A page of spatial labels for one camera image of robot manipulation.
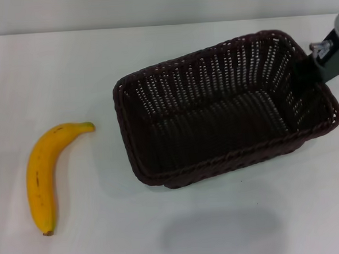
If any dark brown woven basket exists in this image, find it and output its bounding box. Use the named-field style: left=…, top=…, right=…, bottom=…
left=109, top=25, right=339, bottom=193

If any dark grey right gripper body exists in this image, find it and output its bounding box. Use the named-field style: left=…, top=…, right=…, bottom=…
left=308, top=28, right=339, bottom=84

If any yellow banana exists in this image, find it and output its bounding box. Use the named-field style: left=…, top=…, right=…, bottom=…
left=22, top=121, right=102, bottom=237

